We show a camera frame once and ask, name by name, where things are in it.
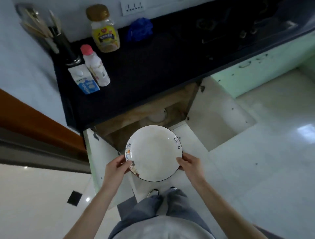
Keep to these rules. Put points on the white drain pipe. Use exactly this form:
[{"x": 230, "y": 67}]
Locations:
[{"x": 158, "y": 116}]

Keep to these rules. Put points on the black square floor drain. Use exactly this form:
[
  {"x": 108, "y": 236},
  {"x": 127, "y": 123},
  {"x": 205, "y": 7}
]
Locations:
[{"x": 74, "y": 198}]

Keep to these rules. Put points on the white wall socket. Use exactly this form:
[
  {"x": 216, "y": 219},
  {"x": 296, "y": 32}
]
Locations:
[{"x": 133, "y": 7}]

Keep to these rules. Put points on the person's right shoe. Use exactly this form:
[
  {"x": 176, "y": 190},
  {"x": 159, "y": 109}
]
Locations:
[{"x": 173, "y": 188}]

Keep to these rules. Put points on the person's left hand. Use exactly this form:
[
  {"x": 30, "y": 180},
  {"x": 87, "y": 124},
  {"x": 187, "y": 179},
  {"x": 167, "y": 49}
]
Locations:
[{"x": 114, "y": 171}]

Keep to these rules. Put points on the person's right hand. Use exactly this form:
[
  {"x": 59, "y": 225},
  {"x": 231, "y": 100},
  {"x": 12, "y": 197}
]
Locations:
[{"x": 193, "y": 168}]

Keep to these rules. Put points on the person's left shoe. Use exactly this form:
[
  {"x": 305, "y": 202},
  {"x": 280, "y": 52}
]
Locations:
[{"x": 153, "y": 192}]

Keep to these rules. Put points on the blue and white carton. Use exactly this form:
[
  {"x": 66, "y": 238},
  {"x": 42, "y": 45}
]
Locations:
[{"x": 85, "y": 82}]

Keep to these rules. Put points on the person's right forearm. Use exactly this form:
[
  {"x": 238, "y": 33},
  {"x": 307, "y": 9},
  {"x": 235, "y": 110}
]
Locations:
[{"x": 226, "y": 209}]

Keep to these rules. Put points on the large open white cabinet door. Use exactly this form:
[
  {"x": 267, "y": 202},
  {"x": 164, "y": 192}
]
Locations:
[{"x": 219, "y": 115}]

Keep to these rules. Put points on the gold-capped bottle with yellow label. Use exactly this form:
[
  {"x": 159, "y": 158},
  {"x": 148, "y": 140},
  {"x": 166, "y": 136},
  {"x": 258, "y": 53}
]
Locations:
[{"x": 104, "y": 32}]

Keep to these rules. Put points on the black utensil holder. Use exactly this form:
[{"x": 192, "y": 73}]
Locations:
[{"x": 64, "y": 49}]

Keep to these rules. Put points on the black gas stove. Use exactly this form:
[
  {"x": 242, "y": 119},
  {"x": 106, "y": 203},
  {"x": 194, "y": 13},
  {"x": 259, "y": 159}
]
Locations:
[{"x": 246, "y": 22}]

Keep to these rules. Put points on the narrow open white cabinet door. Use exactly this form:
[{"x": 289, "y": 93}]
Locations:
[{"x": 98, "y": 160}]

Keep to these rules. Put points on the person's right thumb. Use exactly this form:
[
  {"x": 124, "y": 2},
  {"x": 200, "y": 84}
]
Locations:
[{"x": 181, "y": 163}]

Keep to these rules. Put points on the white shirt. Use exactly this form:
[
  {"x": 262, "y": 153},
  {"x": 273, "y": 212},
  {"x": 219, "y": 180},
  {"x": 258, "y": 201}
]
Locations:
[{"x": 162, "y": 229}]

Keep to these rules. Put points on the pink-capped white bottle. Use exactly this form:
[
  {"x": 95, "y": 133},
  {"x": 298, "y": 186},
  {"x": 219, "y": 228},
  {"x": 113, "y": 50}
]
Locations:
[{"x": 96, "y": 69}]

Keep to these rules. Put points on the white plate with dark rim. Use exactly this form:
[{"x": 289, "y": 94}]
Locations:
[{"x": 153, "y": 152}]

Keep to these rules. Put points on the person's left thumb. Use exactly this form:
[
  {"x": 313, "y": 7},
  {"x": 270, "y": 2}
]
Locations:
[{"x": 123, "y": 159}]

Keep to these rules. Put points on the green cabinet door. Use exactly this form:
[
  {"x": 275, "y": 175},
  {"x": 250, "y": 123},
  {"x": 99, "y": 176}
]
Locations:
[{"x": 265, "y": 66}]

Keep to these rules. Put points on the brown wooden door frame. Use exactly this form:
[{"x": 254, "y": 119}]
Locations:
[{"x": 37, "y": 123}]

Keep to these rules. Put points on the grey trousers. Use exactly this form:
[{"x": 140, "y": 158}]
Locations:
[{"x": 152, "y": 209}]

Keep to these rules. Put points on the person's shoe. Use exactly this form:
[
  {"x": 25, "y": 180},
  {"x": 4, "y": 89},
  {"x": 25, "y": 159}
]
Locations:
[
  {"x": 153, "y": 192},
  {"x": 173, "y": 188}
]

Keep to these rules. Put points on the blue scrubbing ball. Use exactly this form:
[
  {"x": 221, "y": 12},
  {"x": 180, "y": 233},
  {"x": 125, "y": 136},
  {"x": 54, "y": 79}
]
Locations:
[{"x": 139, "y": 29}]

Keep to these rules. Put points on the person's left forearm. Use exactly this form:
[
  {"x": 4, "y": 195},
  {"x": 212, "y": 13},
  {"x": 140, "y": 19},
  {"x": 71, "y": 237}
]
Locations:
[{"x": 91, "y": 211}]

